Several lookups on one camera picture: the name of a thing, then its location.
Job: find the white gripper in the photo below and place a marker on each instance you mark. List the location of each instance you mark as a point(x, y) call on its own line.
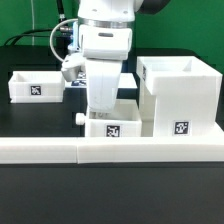
point(102, 84)

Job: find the white front drawer tray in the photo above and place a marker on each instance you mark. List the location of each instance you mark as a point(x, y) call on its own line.
point(123, 121)

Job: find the white drawer tray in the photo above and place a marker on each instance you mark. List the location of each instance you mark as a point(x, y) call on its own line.
point(123, 121)
point(36, 87)

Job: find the white drawer cabinet box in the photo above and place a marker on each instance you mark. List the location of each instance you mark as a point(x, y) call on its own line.
point(178, 95)

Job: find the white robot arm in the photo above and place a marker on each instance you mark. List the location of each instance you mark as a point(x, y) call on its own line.
point(105, 39)

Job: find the white rear drawer tray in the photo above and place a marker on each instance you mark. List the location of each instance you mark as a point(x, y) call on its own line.
point(36, 87)

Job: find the white marker tag plate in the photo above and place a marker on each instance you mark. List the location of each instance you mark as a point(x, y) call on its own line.
point(126, 81)

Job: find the white foam border front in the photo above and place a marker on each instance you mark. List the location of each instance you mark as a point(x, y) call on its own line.
point(74, 150)

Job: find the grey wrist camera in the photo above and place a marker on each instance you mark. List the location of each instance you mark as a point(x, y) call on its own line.
point(72, 65)

